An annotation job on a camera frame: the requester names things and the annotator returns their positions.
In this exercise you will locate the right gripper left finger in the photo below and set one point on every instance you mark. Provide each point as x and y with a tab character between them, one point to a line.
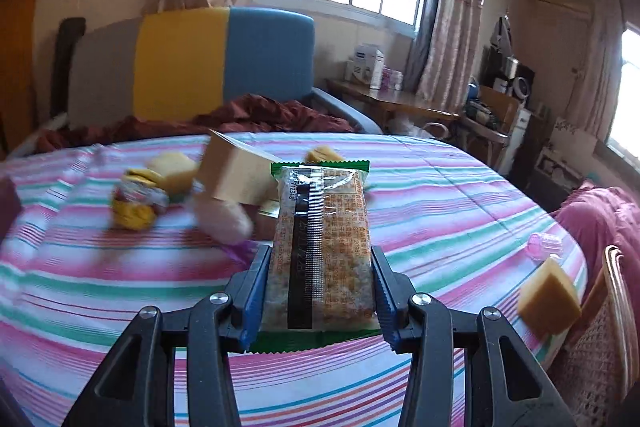
134	384

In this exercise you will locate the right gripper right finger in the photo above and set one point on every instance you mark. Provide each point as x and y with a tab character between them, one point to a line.
504	383

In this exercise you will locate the purple snack bag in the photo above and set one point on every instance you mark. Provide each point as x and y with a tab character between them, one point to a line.
243	253

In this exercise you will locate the yellow candy toy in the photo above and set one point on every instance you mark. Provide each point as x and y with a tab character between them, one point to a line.
138	199

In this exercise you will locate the clear plastic bundle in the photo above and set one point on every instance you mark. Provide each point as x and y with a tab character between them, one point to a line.
225	222

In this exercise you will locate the cracker packet green edges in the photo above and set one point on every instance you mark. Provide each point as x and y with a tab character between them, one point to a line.
319	287

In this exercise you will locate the wicker chair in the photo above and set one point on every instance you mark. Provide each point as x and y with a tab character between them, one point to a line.
599	362

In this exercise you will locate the yellow sponge at bed edge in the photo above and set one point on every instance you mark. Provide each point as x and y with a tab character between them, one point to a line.
548	302

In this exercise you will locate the striped bed sheet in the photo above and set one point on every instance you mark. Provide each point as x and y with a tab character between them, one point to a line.
71	282

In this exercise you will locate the pink quilt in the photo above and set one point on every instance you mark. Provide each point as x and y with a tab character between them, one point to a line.
597	217

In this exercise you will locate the large yellow sponge block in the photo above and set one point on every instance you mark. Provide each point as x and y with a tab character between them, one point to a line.
175	172

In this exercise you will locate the green medicine box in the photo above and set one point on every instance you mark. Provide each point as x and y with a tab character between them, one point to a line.
269	209

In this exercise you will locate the white cardboard box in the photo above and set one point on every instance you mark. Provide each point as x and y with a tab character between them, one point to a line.
237	172

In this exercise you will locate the cluttered side shelf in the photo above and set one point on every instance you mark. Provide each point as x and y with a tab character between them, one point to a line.
495	117

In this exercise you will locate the yellow sponge behind boxes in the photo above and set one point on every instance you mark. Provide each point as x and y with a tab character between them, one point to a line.
322	153

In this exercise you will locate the dark red blanket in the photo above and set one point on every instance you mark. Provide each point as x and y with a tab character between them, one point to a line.
248	113

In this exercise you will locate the wooden desk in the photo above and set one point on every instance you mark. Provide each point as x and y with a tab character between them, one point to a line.
384	102

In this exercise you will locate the grey yellow blue headboard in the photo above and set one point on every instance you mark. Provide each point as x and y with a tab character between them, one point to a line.
178	64

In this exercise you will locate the pink floral curtain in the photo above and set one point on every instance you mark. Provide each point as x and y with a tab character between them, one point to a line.
442	54

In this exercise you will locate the white product box on desk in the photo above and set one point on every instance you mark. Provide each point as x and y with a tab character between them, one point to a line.
365	66

